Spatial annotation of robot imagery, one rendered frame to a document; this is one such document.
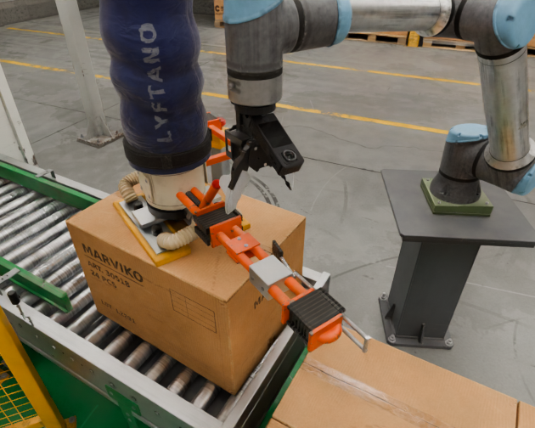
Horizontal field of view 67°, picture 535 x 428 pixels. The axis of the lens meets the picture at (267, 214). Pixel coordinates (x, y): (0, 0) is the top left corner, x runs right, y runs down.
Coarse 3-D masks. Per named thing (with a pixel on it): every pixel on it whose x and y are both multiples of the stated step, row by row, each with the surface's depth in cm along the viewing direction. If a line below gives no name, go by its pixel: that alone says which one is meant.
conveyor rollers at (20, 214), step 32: (0, 192) 210; (32, 192) 208; (0, 224) 187; (32, 224) 191; (64, 224) 186; (32, 256) 167; (64, 256) 168; (0, 288) 157; (64, 288) 152; (64, 320) 142; (96, 320) 144; (224, 416) 112
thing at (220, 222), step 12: (216, 204) 98; (204, 216) 96; (216, 216) 96; (228, 216) 96; (240, 216) 94; (204, 228) 92; (216, 228) 91; (228, 228) 94; (204, 240) 94; (216, 240) 93
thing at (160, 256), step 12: (120, 204) 122; (132, 204) 118; (144, 204) 122; (132, 216) 117; (132, 228) 113; (144, 228) 112; (156, 228) 108; (168, 228) 112; (144, 240) 109; (156, 252) 104; (168, 252) 105; (180, 252) 105; (156, 264) 102
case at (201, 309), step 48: (96, 240) 115; (288, 240) 115; (96, 288) 132; (144, 288) 113; (192, 288) 99; (240, 288) 98; (144, 336) 131; (192, 336) 112; (240, 336) 107; (240, 384) 118
